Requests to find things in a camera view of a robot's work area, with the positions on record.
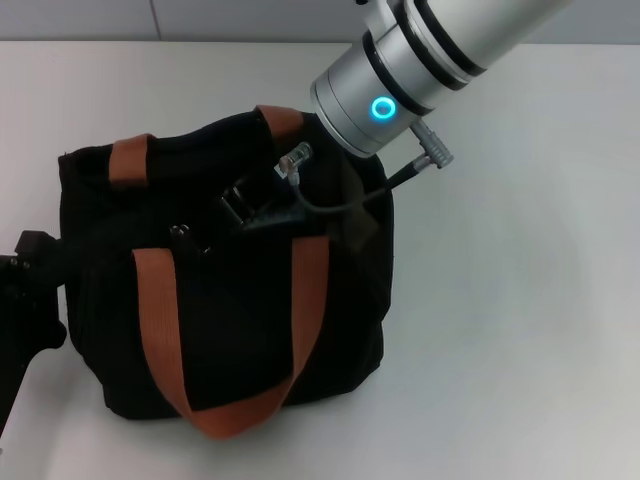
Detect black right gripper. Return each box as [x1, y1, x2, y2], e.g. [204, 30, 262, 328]
[212, 113, 359, 232]

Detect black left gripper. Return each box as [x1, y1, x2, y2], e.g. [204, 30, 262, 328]
[0, 228, 69, 426]

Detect black food bag orange straps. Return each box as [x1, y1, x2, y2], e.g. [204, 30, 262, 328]
[57, 103, 396, 442]

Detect right gripper cable with connectors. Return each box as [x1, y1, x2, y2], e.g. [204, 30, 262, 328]
[277, 122, 456, 219]

